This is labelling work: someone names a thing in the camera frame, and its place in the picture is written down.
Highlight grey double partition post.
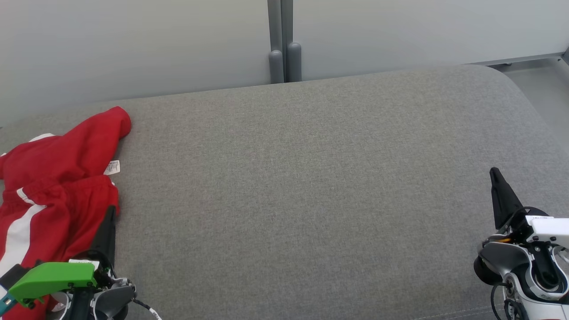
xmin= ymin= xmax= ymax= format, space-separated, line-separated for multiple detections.
xmin=268 ymin=0 xmax=303 ymax=84

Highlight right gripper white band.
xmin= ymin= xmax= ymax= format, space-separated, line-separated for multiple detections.
xmin=487 ymin=167 xmax=569 ymax=248

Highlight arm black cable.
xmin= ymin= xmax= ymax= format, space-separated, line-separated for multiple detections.
xmin=490 ymin=282 xmax=527 ymax=320
xmin=133 ymin=299 xmax=163 ymax=320

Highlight grey partition frame with foot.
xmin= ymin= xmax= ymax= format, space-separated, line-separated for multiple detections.
xmin=485 ymin=47 xmax=569 ymax=72

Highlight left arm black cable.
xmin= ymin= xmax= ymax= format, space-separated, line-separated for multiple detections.
xmin=133 ymin=299 xmax=163 ymax=320

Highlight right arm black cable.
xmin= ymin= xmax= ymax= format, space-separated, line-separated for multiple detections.
xmin=490 ymin=282 xmax=527 ymax=320

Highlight red Bulls shorts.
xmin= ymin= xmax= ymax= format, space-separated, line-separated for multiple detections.
xmin=0 ymin=175 xmax=120 ymax=320

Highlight red Bulls jersey white sleeves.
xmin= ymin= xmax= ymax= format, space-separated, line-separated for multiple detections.
xmin=0 ymin=106 xmax=132 ymax=192

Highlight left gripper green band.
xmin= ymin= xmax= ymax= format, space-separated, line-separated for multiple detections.
xmin=8 ymin=205 xmax=117 ymax=308

